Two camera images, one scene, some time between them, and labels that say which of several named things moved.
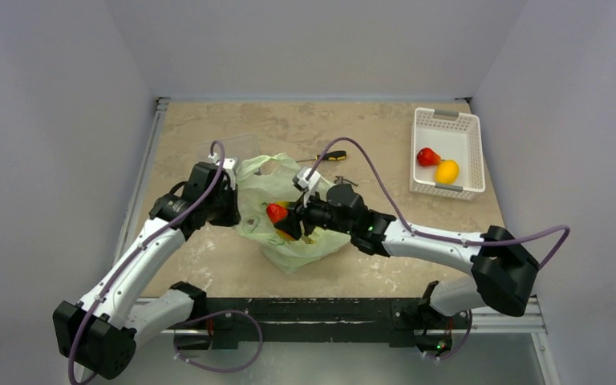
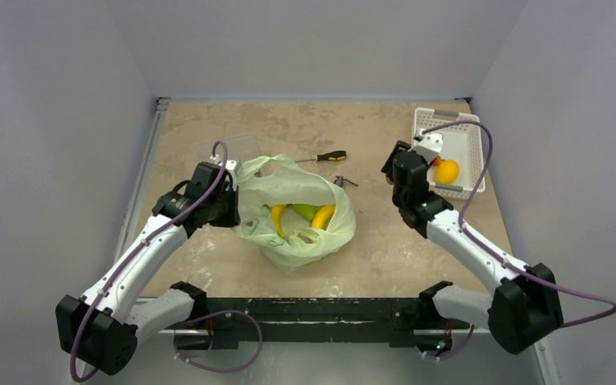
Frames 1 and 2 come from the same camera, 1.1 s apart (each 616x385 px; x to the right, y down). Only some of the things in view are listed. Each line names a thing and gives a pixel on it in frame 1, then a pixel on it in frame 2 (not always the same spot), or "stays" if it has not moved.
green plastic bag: x=262 y=181 stays
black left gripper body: x=223 y=206 stays
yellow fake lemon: x=447 y=172 stays
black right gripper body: x=304 y=216 → x=398 y=157
